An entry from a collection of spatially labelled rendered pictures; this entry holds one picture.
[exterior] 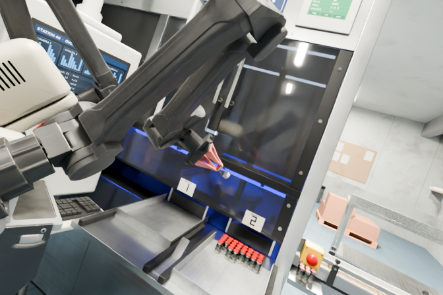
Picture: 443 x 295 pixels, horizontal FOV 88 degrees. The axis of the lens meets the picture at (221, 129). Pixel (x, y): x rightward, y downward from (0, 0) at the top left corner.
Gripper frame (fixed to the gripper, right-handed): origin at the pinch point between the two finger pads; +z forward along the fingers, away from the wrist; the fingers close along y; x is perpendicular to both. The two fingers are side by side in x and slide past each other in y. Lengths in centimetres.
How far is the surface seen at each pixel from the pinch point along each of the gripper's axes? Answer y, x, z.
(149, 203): -48, 27, 0
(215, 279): -25.9, -8.2, 24.8
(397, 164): 159, 586, 546
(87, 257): -102, 31, -2
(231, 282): -23.8, -7.4, 29.9
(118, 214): -45.4, 8.6, -9.7
